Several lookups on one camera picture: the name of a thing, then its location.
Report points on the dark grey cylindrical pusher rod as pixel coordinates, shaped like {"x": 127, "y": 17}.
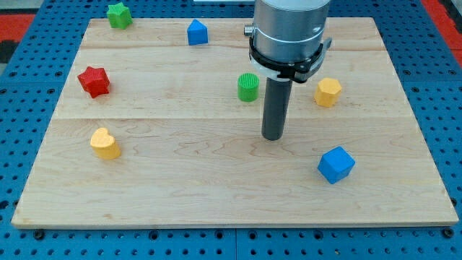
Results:
{"x": 276, "y": 101}

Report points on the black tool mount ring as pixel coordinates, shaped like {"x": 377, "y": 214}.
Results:
{"x": 298, "y": 72}

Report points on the green cylinder block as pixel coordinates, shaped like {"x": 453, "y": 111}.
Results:
{"x": 247, "y": 87}

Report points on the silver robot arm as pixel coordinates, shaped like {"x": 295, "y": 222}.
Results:
{"x": 286, "y": 46}

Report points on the yellow hexagon block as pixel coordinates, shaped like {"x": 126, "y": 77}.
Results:
{"x": 327, "y": 92}

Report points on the blue cube block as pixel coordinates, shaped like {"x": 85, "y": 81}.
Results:
{"x": 336, "y": 165}

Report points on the blue triangular prism block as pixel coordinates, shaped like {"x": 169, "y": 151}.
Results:
{"x": 197, "y": 33}

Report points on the light wooden board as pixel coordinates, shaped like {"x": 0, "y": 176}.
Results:
{"x": 192, "y": 154}

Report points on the green star block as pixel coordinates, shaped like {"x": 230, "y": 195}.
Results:
{"x": 119, "y": 16}

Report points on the yellow heart block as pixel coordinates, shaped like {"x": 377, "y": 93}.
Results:
{"x": 104, "y": 145}

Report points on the red star block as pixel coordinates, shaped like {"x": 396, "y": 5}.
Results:
{"x": 94, "y": 81}

